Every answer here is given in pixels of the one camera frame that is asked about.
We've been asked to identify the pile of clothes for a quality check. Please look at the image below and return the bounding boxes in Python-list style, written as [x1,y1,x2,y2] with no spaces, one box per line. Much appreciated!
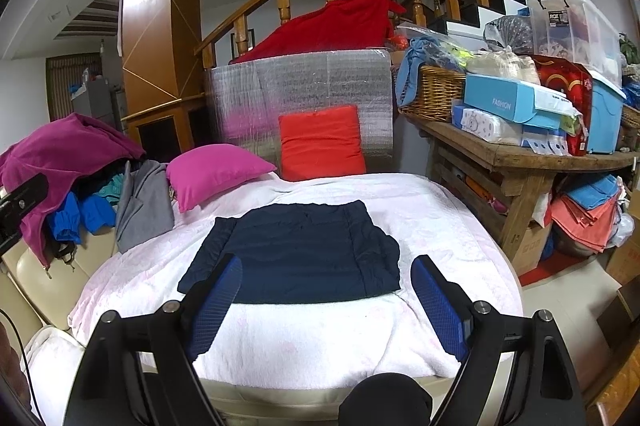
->
[0,112,147,279]

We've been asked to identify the white blue small packs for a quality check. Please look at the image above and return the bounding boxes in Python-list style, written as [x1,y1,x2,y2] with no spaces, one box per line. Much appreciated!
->
[520,126,571,157]

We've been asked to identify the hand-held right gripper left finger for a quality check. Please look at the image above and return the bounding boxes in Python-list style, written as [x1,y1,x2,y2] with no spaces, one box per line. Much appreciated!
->
[62,253,244,426]

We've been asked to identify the brown striped curtain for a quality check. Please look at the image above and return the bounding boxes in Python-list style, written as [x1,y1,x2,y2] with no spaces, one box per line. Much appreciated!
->
[46,52,103,122]

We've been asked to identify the light blue cardboard box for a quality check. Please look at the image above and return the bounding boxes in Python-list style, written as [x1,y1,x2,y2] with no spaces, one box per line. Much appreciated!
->
[464,72,576,129]

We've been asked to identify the staircase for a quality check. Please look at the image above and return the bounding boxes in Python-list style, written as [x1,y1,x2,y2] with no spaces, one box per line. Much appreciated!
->
[425,0,556,39]

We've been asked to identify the white patterned tissue pack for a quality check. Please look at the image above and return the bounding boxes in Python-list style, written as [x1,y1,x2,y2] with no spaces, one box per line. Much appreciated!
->
[452,103,523,143]

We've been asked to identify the red gold patterned bag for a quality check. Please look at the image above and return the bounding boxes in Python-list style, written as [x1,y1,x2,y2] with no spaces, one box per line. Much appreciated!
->
[530,54,593,157]

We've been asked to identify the navy blue zip jacket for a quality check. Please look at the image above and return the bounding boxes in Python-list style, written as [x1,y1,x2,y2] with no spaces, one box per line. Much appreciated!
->
[177,200,402,305]

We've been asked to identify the blue plastic tub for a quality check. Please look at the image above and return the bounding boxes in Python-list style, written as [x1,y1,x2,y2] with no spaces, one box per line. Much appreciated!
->
[585,68,627,155]

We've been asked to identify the stack of blue towels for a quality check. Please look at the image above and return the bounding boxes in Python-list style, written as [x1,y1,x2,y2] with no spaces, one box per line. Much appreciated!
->
[565,175,621,211]

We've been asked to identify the wooden side table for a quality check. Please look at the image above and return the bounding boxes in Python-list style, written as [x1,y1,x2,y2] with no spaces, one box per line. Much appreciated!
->
[400,106,640,277]

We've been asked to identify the silver foil insulation mat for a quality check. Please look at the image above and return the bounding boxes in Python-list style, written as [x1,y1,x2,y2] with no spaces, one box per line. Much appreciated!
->
[206,48,396,174]

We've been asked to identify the person's leg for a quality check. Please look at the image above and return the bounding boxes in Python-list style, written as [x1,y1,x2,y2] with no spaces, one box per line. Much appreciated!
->
[340,372,433,426]

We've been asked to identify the clear plastic storage box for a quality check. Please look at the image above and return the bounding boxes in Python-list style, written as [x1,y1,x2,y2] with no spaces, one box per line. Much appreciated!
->
[525,0,623,87]

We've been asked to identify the wicker basket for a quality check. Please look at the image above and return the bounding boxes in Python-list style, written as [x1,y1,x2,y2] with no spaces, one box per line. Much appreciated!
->
[397,65,468,123]

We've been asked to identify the grey cabinet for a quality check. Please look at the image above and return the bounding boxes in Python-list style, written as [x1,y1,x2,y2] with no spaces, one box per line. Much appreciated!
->
[75,76,126,132]

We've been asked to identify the light blue cloth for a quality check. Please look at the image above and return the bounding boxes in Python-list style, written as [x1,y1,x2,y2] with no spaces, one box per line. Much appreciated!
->
[395,37,451,107]

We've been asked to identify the red blanket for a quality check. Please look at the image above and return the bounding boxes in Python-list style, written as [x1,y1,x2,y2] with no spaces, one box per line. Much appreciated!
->
[235,0,407,66]

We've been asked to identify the teal garment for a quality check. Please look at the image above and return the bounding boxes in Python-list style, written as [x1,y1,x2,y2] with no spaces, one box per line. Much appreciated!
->
[97,173,126,202]

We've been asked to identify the dotted plastic bag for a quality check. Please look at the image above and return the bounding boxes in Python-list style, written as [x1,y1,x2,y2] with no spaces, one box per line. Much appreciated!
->
[484,13,533,52]

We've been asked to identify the cream leather sofa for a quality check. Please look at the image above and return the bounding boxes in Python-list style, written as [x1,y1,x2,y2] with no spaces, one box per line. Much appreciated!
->
[0,241,121,407]

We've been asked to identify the bright blue garment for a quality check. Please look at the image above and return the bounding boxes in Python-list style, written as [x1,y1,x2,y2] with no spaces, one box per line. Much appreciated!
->
[47,192,118,243]

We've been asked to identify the stack of coral towels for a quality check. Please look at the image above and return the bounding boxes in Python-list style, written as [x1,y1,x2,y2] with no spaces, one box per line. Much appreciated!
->
[550,191,626,254]

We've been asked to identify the black cable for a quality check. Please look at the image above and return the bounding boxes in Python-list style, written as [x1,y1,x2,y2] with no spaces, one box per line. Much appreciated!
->
[0,308,38,419]

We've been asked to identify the orange-red pillow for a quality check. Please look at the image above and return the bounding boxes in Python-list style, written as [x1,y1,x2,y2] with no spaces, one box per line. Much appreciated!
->
[278,105,367,182]

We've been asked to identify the black strapped bag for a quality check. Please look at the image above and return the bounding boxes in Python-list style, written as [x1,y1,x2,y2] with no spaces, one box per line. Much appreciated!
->
[44,238,76,279]

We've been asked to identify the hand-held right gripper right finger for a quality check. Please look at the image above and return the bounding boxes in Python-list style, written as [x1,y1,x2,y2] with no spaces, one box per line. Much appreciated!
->
[410,255,588,426]

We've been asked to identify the cream plastic bag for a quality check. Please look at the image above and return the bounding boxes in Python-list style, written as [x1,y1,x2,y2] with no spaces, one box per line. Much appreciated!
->
[465,48,541,84]

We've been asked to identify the white fleece blanket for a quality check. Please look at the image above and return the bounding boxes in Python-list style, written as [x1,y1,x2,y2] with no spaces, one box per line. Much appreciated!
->
[22,171,525,422]

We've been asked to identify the grey garment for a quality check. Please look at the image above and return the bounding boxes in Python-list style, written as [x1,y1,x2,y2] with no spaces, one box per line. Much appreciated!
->
[116,160,176,254]

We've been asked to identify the wooden pillar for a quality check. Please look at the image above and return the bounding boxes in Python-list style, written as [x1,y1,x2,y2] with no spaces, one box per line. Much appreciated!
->
[117,0,208,164]

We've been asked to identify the red floor mat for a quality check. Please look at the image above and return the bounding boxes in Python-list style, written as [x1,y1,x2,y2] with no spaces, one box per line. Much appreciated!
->
[519,253,588,288]

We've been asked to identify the pink pillow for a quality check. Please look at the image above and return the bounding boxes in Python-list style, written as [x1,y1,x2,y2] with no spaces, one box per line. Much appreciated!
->
[166,144,278,214]

